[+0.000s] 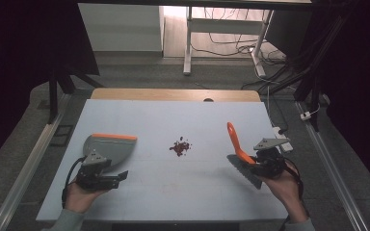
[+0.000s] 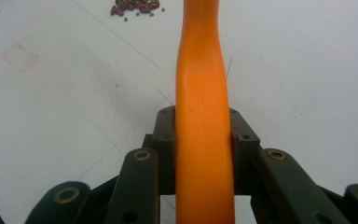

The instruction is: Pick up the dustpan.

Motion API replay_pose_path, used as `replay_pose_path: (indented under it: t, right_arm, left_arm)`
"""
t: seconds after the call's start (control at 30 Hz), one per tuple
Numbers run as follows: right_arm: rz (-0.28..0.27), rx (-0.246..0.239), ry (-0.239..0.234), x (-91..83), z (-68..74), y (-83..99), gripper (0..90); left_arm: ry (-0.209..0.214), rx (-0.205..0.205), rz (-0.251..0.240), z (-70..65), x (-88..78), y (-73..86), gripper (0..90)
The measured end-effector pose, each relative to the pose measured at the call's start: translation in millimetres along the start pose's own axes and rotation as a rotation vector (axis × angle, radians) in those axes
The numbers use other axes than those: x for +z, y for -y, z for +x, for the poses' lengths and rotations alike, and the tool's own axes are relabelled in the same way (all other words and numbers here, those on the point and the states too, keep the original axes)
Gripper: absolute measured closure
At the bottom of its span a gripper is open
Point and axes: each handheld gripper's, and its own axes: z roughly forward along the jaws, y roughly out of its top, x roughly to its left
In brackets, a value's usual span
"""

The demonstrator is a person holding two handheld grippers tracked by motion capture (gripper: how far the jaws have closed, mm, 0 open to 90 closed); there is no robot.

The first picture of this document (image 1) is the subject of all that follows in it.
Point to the aluminium rail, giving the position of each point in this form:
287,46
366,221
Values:
25,173
332,170

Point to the white cabinet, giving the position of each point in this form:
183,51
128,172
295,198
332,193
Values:
122,29

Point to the grey dustpan with orange edge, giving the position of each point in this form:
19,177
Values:
112,149

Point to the white power strip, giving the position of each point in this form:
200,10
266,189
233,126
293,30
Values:
283,140

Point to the white desk frame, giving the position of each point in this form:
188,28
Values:
224,25

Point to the orange brush with grey bristles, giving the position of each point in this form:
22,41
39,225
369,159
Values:
240,154

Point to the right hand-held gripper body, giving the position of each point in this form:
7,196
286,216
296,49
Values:
269,160

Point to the person's left hand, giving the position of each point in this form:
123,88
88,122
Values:
78,199

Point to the small white plug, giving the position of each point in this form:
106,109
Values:
305,115

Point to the wooden table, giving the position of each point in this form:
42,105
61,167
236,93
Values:
173,95

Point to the black floor frame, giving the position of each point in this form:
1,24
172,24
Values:
61,135

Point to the person's right hand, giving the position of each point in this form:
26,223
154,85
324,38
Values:
285,189

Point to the pile of red scraps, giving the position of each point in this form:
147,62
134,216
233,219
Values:
180,147

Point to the black curtain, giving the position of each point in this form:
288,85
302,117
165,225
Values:
359,96
19,64

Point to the white board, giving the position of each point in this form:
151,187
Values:
173,179

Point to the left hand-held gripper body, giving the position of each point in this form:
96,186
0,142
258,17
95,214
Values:
93,166

